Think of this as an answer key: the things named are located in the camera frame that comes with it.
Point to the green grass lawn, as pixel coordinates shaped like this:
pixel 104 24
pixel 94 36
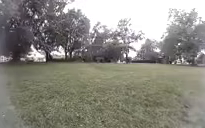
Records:
pixel 100 93

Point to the row of trees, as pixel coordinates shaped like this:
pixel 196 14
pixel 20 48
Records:
pixel 73 33

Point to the white building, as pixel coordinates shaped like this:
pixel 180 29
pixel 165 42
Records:
pixel 35 56

